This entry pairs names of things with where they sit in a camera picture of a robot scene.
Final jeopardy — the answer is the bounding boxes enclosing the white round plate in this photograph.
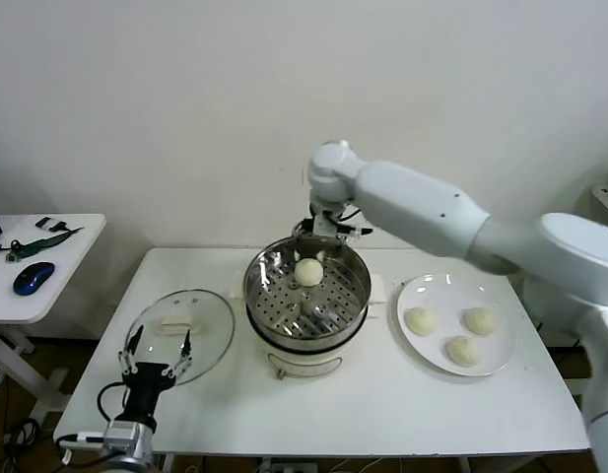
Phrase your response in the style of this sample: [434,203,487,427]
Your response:
[395,273,517,378]

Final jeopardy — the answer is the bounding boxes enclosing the perforated steel steamer basket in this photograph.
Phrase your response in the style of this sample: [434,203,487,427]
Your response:
[242,236,372,347]

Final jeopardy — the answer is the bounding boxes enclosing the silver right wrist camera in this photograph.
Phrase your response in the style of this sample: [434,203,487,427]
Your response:
[308,209,373,238]

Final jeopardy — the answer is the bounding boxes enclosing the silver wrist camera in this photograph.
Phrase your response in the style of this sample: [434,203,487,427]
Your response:
[308,209,373,238]
[56,431,107,453]

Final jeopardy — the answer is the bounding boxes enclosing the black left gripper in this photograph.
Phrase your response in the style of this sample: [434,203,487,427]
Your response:
[116,324,193,425]

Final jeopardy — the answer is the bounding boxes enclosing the white side table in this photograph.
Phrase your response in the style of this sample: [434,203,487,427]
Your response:
[0,213,107,420]

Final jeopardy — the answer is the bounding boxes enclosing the white steamed baozi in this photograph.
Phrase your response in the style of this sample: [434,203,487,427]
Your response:
[294,257,325,288]
[444,335,483,369]
[463,306,498,337]
[404,306,439,338]

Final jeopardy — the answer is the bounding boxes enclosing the black floor cables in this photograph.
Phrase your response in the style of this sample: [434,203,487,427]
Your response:
[0,418,43,452]

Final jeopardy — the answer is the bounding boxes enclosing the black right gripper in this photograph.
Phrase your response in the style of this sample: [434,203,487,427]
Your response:
[292,235,343,267]

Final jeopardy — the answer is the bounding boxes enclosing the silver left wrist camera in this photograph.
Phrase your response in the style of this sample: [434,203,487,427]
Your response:
[56,431,107,453]

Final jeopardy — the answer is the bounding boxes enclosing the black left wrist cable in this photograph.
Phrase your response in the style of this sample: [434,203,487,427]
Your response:
[96,381,133,426]

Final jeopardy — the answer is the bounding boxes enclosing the blue computer mouse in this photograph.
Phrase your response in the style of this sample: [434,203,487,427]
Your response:
[12,262,55,298]

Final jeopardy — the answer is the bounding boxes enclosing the black and white badge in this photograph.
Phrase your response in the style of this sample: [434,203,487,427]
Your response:
[34,216,69,233]

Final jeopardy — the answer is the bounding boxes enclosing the glass lid with white handle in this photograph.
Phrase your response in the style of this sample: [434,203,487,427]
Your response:
[125,289,236,386]

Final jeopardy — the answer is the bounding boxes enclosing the steel steamer pot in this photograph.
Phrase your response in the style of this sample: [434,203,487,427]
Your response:
[228,269,386,381]

